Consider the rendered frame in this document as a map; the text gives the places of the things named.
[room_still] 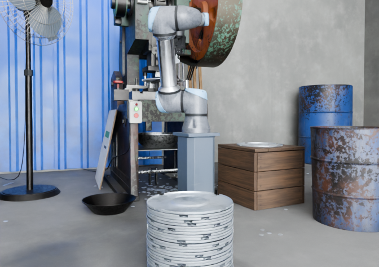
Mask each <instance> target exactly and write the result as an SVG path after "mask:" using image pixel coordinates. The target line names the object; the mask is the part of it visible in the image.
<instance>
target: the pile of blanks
mask: <svg viewBox="0 0 379 267"><path fill-rule="evenodd" d="M146 218H147V267H233V205H232V206H231V207H230V208H228V209H226V210H223V211H220V212H215V213H207V214H200V215H179V214H172V213H165V212H160V211H156V210H153V209H151V208H149V207H148V206H147V213H146Z"/></svg>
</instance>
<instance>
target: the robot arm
mask: <svg viewBox="0 0 379 267"><path fill-rule="evenodd" d="M208 25H209V14H208V13H204V12H203V13H201V12H200V11H199V10H198V9H196V8H193V7H189V6H183V5H179V6H158V7H152V8H151V9H150V11H149V15H148V30H149V31H150V32H152V33H153V37H155V38H156V41H157V53H158V64H159V71H160V83H161V86H160V87H159V88H158V91H157V92H156V95H155V97H156V105H157V108H158V110H159V111H160V112H162V113H185V120H184V123H183V126H182V133H210V126H209V122H208V119H207V93H206V91H204V90H200V89H195V88H185V91H181V90H180V86H178V85H177V73H176V63H179V62H180V60H179V59H178V58H177V57H178V55H177V54H184V53H185V49H186V47H185V42H186V36H185V35H184V31H185V30H189V29H192V28H196V27H198V26H208ZM184 48H185V49H184ZM183 49H184V52H183V51H182V50H183Z"/></svg>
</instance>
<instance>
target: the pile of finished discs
mask: <svg viewBox="0 0 379 267"><path fill-rule="evenodd" d="M237 145H238V146H247V147H280V146H283V144H276V143H237Z"/></svg>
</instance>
